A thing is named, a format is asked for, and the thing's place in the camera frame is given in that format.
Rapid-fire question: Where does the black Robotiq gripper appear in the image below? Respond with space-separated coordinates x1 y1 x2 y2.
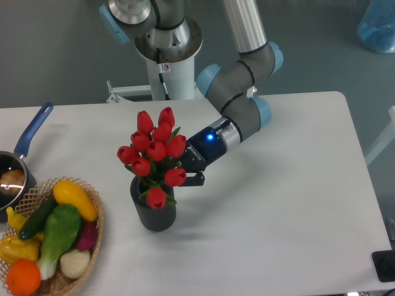
180 126 228 187

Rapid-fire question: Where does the red tulip bouquet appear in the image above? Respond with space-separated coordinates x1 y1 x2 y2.
117 107 186 209

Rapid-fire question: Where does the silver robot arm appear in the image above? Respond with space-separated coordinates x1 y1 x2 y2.
99 1 283 186

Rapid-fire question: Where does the dark grey ribbed vase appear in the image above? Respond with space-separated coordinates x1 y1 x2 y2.
130 177 177 232

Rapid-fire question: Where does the purple red onion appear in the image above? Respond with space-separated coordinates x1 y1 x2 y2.
75 222 98 251

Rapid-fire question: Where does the yellow squash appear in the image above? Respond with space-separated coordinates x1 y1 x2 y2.
53 180 98 222

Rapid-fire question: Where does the green bok choy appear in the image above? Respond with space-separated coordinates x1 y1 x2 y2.
36 204 81 281

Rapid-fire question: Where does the white garlic bulb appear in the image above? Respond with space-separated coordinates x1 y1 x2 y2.
60 249 90 279

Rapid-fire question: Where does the green cucumber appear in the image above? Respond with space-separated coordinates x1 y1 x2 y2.
19 194 58 241

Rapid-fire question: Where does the bread roll in pan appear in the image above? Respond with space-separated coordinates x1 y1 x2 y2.
1 170 25 197

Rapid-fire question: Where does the yellow banana pepper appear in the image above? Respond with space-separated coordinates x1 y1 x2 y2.
6 207 28 232

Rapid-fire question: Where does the yellow gourd pumpkin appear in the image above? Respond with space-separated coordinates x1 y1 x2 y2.
1 235 41 265

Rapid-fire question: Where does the orange fruit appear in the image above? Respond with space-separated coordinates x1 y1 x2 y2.
6 260 41 295

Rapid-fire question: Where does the black device at edge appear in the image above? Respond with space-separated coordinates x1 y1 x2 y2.
372 250 395 282

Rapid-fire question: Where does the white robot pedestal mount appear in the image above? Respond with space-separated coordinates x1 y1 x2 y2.
106 15 259 104

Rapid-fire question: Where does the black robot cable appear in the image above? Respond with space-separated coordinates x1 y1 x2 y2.
155 47 171 101

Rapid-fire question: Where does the blue handled saucepan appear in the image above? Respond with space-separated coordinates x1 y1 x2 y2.
1 102 54 223

